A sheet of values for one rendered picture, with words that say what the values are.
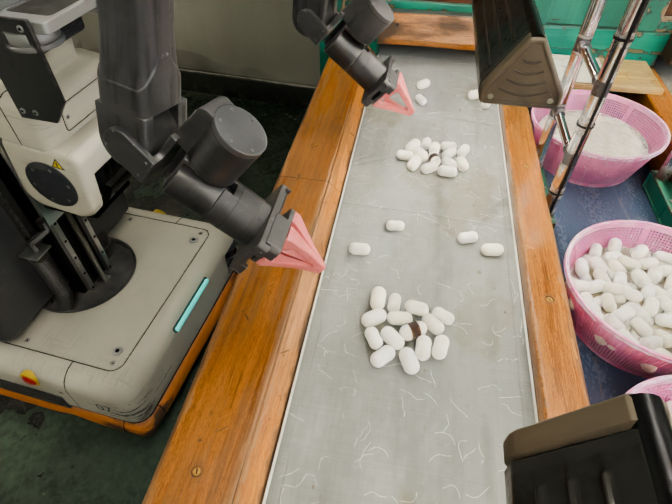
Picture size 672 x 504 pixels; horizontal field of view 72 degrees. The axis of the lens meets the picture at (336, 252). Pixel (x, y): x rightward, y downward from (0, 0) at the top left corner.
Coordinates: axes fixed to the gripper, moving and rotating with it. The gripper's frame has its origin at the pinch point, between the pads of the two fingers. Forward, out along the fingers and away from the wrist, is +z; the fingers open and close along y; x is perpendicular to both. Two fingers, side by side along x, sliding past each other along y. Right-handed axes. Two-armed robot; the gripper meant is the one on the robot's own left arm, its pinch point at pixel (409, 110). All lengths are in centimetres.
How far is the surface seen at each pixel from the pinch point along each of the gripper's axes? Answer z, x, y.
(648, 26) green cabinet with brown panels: 37, -37, 41
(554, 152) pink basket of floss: 27.8, -13.6, 2.7
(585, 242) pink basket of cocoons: 27.4, -15.0, -24.2
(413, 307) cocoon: 6.6, 1.7, -42.6
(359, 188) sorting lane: -0.6, 10.4, -15.8
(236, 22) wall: -39, 90, 142
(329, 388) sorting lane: 0, 9, -56
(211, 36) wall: -45, 106, 144
